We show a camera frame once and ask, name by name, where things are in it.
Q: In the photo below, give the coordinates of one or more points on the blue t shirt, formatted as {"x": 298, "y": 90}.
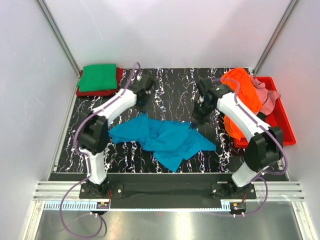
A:
{"x": 169, "y": 141}

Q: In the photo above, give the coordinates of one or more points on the dark red folded t shirt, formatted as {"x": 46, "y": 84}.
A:
{"x": 102, "y": 93}

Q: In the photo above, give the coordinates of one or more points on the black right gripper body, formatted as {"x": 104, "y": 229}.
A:
{"x": 202, "y": 111}

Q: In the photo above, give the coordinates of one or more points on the pink t shirt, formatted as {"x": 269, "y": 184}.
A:
{"x": 267, "y": 97}

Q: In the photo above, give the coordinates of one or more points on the aluminium frame rail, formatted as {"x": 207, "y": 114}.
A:
{"x": 272, "y": 190}

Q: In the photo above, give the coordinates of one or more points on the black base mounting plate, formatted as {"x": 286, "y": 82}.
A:
{"x": 216, "y": 190}

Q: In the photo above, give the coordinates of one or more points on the green folded t shirt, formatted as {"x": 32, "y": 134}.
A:
{"x": 98, "y": 77}

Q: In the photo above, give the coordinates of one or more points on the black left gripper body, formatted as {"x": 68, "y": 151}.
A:
{"x": 145, "y": 100}

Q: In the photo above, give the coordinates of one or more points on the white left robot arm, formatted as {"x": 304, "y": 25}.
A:
{"x": 92, "y": 136}

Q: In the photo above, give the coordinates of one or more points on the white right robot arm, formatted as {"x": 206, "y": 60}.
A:
{"x": 265, "y": 143}

